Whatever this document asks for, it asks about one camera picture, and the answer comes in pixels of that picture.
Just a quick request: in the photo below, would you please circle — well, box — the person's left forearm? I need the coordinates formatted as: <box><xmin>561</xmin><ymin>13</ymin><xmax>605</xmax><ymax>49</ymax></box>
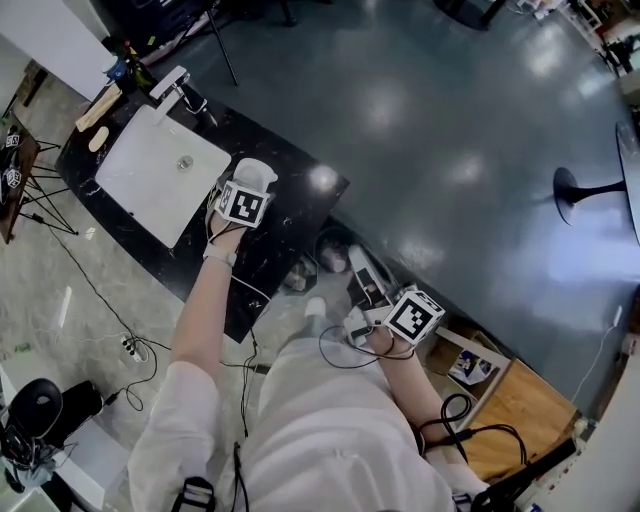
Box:
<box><xmin>169</xmin><ymin>209</ymin><xmax>247</xmax><ymax>372</ymax></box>

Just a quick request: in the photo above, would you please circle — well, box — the white power strip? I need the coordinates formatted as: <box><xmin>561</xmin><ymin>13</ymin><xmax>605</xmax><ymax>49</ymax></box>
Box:
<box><xmin>119</xmin><ymin>335</ymin><xmax>151</xmax><ymax>363</ymax></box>

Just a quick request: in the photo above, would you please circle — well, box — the black marble counter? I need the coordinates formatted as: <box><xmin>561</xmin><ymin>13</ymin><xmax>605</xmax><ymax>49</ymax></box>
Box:
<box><xmin>53</xmin><ymin>74</ymin><xmax>351</xmax><ymax>345</ymax></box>

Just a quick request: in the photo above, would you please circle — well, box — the wooden open cabinet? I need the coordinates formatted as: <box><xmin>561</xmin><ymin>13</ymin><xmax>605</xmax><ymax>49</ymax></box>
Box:
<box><xmin>423</xmin><ymin>319</ymin><xmax>584</xmax><ymax>482</ymax></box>

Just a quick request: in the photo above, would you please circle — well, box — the person's right forearm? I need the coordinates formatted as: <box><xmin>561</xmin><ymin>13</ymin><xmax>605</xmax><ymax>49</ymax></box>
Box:
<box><xmin>367</xmin><ymin>329</ymin><xmax>447</xmax><ymax>444</ymax></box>

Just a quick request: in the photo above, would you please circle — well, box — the person's white clothing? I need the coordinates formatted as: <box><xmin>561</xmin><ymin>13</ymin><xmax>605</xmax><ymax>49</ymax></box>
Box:
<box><xmin>126</xmin><ymin>333</ymin><xmax>492</xmax><ymax>512</ymax></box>

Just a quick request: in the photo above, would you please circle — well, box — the black tripod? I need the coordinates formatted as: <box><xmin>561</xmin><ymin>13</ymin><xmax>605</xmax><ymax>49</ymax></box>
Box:
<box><xmin>205</xmin><ymin>0</ymin><xmax>242</xmax><ymax>88</ymax></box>

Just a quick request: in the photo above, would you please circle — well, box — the white wrist band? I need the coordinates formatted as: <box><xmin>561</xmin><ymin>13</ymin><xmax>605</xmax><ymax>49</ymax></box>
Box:
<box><xmin>202</xmin><ymin>246</ymin><xmax>239</xmax><ymax>267</ymax></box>

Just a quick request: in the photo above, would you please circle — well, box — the black stool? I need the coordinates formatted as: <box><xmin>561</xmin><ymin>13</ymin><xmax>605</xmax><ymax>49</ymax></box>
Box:
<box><xmin>6</xmin><ymin>377</ymin><xmax>65</xmax><ymax>437</ymax></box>

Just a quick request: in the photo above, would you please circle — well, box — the black floor cable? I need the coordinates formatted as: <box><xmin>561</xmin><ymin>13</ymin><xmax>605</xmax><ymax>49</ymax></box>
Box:
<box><xmin>27</xmin><ymin>212</ymin><xmax>174</xmax><ymax>412</ymax></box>

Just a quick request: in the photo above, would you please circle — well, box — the chrome faucet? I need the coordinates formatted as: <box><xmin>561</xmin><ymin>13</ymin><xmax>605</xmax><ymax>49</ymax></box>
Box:
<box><xmin>148</xmin><ymin>67</ymin><xmax>193</xmax><ymax>127</ymax></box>

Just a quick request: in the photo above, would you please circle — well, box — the dark round bin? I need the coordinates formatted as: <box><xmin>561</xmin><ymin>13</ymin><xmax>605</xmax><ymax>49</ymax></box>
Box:
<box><xmin>314</xmin><ymin>227</ymin><xmax>352</xmax><ymax>274</ymax></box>

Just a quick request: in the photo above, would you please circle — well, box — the white rectangular sink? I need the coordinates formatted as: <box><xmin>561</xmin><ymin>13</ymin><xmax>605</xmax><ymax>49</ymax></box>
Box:
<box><xmin>93</xmin><ymin>103</ymin><xmax>233</xmax><ymax>250</ymax></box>

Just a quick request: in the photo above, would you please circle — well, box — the black bag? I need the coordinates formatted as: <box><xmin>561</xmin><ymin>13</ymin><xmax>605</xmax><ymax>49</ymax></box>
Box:
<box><xmin>59</xmin><ymin>380</ymin><xmax>105</xmax><ymax>417</ymax></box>

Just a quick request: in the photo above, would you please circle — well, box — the white charger cable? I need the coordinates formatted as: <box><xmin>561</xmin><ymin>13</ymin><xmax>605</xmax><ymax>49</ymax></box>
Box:
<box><xmin>569</xmin><ymin>304</ymin><xmax>624</xmax><ymax>407</ymax></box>

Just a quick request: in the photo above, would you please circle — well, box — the wooden tray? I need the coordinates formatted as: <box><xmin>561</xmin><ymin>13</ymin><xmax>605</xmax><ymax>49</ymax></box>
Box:
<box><xmin>74</xmin><ymin>82</ymin><xmax>124</xmax><ymax>133</ymax></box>

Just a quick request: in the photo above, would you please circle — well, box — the black round pedestal table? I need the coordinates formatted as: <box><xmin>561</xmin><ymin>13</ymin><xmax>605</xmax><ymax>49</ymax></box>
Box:
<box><xmin>552</xmin><ymin>121</ymin><xmax>640</xmax><ymax>246</ymax></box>

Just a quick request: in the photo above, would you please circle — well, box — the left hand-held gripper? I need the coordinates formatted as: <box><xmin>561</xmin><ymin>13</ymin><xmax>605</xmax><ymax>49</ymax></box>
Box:
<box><xmin>214</xmin><ymin>157</ymin><xmax>279</xmax><ymax>229</ymax></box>

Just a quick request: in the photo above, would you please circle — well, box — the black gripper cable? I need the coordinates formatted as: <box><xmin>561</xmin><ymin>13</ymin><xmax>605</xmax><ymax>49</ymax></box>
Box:
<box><xmin>415</xmin><ymin>393</ymin><xmax>532</xmax><ymax>467</ymax></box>

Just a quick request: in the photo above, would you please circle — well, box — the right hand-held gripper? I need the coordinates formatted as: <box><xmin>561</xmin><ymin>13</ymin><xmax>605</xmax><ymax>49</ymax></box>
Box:
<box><xmin>342</xmin><ymin>243</ymin><xmax>447</xmax><ymax>348</ymax></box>

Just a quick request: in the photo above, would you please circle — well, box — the dark glass bottle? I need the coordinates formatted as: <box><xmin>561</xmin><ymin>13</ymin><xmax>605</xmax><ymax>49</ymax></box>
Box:
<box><xmin>122</xmin><ymin>42</ymin><xmax>152</xmax><ymax>92</ymax></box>

